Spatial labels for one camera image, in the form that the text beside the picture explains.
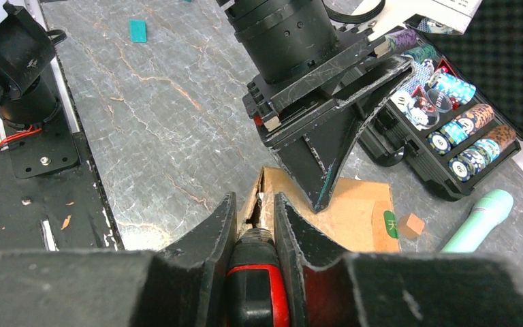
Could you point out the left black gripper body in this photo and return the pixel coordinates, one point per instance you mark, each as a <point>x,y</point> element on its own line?
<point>300,67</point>

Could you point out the red black utility knife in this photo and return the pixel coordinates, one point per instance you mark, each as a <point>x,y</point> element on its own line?
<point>254,287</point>

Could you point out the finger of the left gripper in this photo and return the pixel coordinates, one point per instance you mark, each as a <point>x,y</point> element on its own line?
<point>313,146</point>
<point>366,88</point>

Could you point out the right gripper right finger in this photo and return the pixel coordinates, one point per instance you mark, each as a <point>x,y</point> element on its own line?
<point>329,285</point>

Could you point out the black poker chip case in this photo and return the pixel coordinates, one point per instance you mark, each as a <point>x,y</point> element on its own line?
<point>461,115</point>

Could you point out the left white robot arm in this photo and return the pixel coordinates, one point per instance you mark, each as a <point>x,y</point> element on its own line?
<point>251,17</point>

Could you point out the mint green marker pen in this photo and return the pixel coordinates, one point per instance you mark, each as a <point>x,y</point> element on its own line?
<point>487,213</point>

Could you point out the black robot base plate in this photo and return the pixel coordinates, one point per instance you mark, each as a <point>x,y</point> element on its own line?
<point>51,194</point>

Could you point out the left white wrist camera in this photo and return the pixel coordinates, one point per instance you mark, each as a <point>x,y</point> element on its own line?
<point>437,17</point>

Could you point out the brown cardboard express box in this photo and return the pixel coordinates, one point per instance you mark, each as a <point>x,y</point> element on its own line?
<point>354,217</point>

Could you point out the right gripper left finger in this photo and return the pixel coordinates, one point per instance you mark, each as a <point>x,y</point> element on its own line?
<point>180,285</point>

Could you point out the small wooden cube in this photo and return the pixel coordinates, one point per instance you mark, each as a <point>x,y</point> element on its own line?
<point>411,226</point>

